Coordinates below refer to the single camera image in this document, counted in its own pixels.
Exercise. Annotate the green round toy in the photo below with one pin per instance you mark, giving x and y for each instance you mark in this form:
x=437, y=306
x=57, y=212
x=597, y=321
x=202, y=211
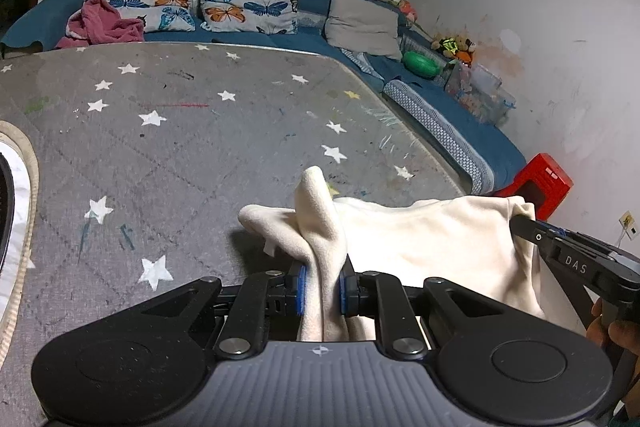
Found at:
x=421, y=65

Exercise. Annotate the built-in induction cooker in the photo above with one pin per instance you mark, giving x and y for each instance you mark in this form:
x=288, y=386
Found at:
x=19, y=195

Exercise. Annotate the cream fleece garment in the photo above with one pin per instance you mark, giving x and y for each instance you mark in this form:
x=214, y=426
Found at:
x=465, y=240

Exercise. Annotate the clear toy storage box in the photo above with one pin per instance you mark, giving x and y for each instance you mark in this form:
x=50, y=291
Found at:
x=480, y=92

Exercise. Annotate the person right hand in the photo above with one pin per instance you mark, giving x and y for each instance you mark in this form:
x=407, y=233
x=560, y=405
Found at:
x=623, y=334

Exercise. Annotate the yellow orange plush toys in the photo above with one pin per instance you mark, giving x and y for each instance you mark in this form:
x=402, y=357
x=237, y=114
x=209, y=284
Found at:
x=455, y=47

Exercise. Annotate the wall power socket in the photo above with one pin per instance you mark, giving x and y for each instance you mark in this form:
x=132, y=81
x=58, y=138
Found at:
x=629, y=225

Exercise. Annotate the grey star tablecloth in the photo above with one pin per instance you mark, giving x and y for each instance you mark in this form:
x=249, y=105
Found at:
x=148, y=151

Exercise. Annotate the blue corner sofa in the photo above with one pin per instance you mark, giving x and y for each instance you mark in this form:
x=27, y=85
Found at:
x=477, y=149

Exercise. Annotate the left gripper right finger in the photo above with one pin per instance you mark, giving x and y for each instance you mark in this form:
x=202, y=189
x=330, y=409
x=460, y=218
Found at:
x=348, y=284

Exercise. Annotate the red plastic stool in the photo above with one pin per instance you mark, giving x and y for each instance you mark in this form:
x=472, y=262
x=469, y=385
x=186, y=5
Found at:
x=543, y=182

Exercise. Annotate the pink cloth on sofa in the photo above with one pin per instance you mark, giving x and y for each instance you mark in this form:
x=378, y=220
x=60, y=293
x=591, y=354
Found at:
x=97, y=22

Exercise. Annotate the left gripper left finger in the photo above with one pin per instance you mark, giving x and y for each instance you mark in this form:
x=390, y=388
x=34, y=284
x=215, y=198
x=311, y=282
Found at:
x=295, y=289

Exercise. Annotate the grey cushion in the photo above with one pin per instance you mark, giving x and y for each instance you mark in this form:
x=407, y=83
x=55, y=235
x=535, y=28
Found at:
x=363, y=26

